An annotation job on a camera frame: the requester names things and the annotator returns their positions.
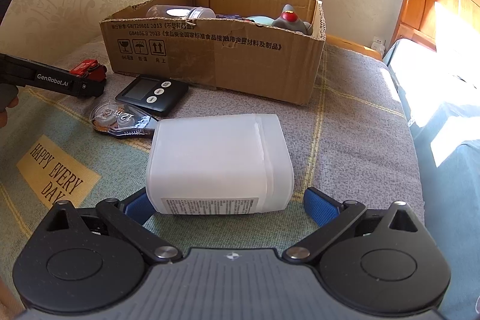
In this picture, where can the black digital timer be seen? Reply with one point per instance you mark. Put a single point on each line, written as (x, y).
(155, 96)

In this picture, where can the light blue bed sheet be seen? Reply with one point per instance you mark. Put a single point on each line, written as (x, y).
(442, 110)

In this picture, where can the grey dog squeaky toy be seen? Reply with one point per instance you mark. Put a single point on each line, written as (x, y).
(289, 20)

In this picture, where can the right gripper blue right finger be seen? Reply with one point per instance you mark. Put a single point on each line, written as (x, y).
(334, 219)

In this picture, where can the brown cardboard box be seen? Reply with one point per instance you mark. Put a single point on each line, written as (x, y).
(226, 52)

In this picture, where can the red toy train engine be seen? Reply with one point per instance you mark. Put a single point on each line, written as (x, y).
(90, 69)

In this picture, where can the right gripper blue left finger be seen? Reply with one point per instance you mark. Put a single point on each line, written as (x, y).
(124, 220)

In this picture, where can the person's left hand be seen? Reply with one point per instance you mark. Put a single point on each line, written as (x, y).
(8, 99)

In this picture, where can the clear correction tape dispenser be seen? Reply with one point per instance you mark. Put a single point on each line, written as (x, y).
(122, 120)

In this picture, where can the clear jar with silver lid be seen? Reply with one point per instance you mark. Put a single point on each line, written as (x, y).
(180, 12)

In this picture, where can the mint green round case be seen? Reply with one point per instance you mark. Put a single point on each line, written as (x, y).
(260, 19)

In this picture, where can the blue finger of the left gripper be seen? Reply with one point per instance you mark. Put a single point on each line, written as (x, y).
(91, 87)

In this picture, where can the white wall socket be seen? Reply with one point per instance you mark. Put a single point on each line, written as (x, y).
(378, 44)

